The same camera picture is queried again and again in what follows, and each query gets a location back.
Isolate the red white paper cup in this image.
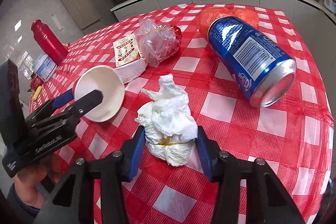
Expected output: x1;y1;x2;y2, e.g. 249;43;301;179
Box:
72;65;125;122

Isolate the white tissue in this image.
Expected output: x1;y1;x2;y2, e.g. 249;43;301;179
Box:
135;74;198;166

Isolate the white red milk carton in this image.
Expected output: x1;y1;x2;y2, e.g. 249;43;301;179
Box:
113;34;147;84

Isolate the clear plastic bag bundle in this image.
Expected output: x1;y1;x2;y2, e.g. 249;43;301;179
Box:
134;18;182;67

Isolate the blue soda can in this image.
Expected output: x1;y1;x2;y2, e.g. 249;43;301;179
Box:
207;16;297;107

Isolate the orange plastic bag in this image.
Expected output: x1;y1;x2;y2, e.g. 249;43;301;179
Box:
195;6;260;41

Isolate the person's left hand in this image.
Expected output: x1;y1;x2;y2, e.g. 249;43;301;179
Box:
13;153;62;209

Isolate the small yellow object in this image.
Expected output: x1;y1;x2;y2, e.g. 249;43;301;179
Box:
32;86;43;101

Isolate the white plastic tub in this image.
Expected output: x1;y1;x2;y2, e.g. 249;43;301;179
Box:
33;53;57;83

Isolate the red thermos bottle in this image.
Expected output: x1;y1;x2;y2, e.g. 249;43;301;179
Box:
31;19;68;65

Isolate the red checkered tablecloth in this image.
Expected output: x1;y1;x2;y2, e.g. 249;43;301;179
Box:
28;3;334;224

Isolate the white rice cooker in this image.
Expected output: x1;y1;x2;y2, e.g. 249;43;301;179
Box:
323;0;336;15

